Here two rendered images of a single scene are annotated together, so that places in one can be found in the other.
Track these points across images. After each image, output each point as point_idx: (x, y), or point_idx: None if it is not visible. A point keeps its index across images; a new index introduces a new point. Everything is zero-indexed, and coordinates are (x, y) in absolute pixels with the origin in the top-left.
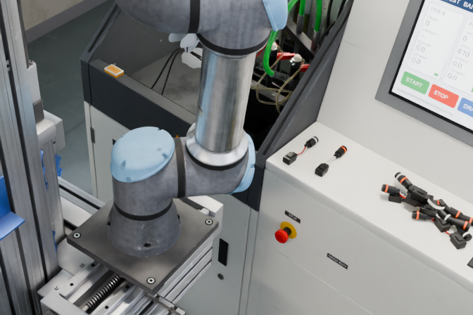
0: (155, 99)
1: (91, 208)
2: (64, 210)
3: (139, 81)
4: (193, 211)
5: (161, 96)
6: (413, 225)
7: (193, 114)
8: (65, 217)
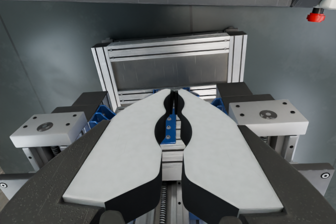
0: None
1: (182, 164)
2: (166, 176)
3: None
4: (303, 174)
5: None
6: None
7: None
8: (173, 179)
